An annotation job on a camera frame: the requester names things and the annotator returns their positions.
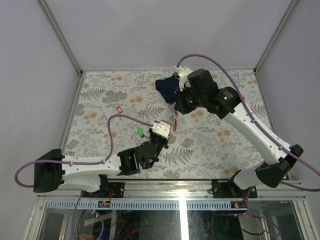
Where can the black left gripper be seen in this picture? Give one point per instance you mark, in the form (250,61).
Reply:
(152,134)

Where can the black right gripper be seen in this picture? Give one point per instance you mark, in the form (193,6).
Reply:
(180,105)

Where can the steel key holder red handle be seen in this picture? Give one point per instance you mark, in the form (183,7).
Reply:
(175,115)

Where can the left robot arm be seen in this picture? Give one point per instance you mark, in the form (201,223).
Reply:
(55,171)

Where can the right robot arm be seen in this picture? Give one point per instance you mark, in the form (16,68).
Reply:
(197,89)

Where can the key with green tag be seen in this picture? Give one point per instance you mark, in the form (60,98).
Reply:
(140,132)

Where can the folded dark blue cloth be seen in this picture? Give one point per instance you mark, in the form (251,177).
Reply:
(167,88)

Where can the key with red tag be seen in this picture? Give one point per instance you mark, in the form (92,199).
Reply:
(119,109)

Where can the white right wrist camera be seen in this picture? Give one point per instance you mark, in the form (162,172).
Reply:
(182,74)

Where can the aluminium table edge rail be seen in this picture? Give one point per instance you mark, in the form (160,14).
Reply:
(164,189)

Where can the perforated cable duct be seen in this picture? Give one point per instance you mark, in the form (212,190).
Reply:
(142,205)

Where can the right aluminium frame post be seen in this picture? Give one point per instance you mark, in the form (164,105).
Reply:
(278,30)

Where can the aluminium frame post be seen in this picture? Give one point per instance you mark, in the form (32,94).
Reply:
(60,36)
(278,30)

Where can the left aluminium frame post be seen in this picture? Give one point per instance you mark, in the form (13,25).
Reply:
(60,36)

